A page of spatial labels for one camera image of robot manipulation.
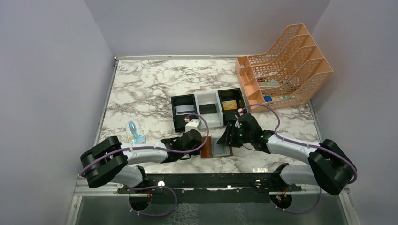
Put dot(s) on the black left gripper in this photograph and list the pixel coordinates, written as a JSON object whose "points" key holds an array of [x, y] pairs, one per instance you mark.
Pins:
{"points": [[193, 141]]}

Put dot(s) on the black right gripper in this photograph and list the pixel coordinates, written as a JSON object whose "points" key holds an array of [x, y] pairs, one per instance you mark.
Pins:
{"points": [[229, 136]]}

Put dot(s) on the brown leather card holder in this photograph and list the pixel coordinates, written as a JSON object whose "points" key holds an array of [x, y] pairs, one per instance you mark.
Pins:
{"points": [[211, 149]]}

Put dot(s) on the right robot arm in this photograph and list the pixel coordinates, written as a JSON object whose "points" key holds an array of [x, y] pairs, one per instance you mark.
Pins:
{"points": [[324, 164]]}

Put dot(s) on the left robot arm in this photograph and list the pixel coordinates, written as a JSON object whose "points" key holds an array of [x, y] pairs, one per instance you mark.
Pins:
{"points": [[111, 161]]}

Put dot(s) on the gold card in tray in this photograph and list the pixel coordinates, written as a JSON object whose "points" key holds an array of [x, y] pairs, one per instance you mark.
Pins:
{"points": [[229, 105]]}

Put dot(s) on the silver card in tray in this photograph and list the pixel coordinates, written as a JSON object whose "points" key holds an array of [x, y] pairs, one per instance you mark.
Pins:
{"points": [[181, 109]]}

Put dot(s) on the black cards in tray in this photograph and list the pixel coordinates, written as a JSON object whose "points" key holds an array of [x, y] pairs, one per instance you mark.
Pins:
{"points": [[207, 109]]}

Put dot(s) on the black left tray box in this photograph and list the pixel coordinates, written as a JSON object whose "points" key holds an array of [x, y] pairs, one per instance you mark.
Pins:
{"points": [[178, 119]]}

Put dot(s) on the black tray box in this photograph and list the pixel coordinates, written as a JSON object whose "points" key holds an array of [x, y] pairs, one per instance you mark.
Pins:
{"points": [[178, 119], [231, 94]]}

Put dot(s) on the black right tray box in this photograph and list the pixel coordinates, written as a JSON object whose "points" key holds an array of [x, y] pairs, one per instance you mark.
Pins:
{"points": [[231, 94]]}

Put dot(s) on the white middle tray box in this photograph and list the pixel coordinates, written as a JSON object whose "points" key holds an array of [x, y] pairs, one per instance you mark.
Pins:
{"points": [[214, 120]]}

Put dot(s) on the blue correction tape blister pack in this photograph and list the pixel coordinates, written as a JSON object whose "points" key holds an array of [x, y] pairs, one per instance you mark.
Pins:
{"points": [[134, 133]]}

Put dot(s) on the orange plastic file organizer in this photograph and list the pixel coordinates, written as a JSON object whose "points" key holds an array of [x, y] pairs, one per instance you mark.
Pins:
{"points": [[287, 75]]}

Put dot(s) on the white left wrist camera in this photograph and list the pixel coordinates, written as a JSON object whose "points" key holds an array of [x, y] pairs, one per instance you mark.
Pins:
{"points": [[192, 124]]}

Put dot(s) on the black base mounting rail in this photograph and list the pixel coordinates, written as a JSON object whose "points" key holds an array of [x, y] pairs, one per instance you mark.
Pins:
{"points": [[210, 188]]}

